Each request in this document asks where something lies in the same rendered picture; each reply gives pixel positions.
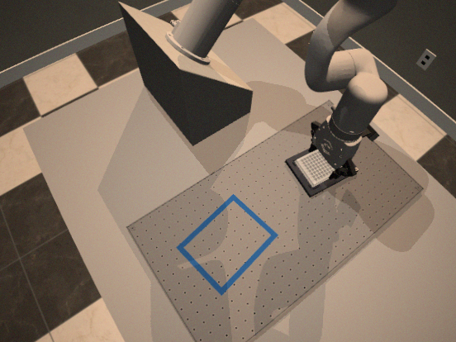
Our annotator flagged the blue tape outline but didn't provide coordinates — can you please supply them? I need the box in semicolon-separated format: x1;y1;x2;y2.
176;194;278;295

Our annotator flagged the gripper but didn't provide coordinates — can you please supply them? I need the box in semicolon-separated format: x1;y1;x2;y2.
308;115;362;180

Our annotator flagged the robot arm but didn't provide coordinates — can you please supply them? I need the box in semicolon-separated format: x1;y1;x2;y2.
165;0;398;142

